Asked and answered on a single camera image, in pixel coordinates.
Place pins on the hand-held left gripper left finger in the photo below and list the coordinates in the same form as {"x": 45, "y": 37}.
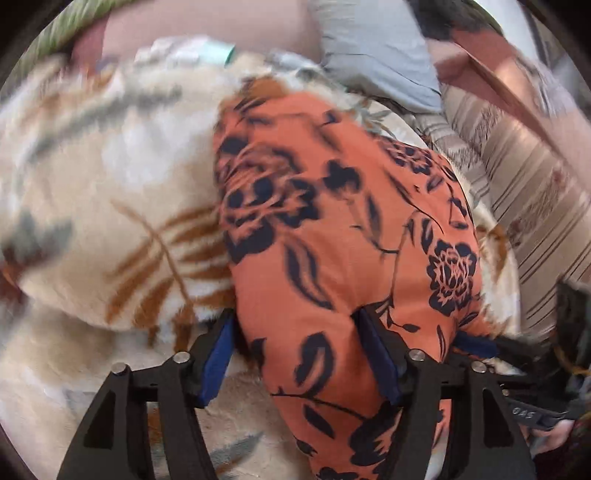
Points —
{"x": 217, "y": 364}

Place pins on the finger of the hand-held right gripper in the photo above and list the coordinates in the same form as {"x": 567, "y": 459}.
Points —
{"x": 475, "y": 345}

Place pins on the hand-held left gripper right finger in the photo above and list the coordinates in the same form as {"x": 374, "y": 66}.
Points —
{"x": 378, "y": 360}

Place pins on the orange floral blouse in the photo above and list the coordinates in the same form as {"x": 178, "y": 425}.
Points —
{"x": 332, "y": 230}

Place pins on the person's right hand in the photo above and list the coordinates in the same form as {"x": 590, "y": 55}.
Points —
{"x": 549, "y": 438}

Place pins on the striped beige bedsheet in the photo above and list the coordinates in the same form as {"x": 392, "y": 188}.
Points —
{"x": 531, "y": 184}

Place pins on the leaf print fleece blanket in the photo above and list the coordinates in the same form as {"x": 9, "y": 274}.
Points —
{"x": 115, "y": 184}

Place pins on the grey cloth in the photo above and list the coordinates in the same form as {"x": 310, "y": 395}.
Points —
{"x": 554, "y": 92}

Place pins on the pink and red sofa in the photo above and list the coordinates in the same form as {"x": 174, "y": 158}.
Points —
{"x": 485, "y": 55}

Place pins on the grey pillow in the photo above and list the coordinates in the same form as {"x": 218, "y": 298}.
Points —
{"x": 369, "y": 55}

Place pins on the grey and white small garment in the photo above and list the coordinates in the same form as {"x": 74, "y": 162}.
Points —
{"x": 295, "y": 64}

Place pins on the white and teal small garment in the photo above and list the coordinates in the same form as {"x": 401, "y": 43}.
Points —
{"x": 184, "y": 48}

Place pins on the dark fur-trimmed jacket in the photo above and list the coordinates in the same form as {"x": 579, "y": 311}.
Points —
{"x": 443, "y": 14}

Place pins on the pink bolster cushion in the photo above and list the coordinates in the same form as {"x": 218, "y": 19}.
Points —
{"x": 207, "y": 27}

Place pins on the green patterned pillow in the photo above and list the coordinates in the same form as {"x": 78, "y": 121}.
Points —
{"x": 60, "y": 27}

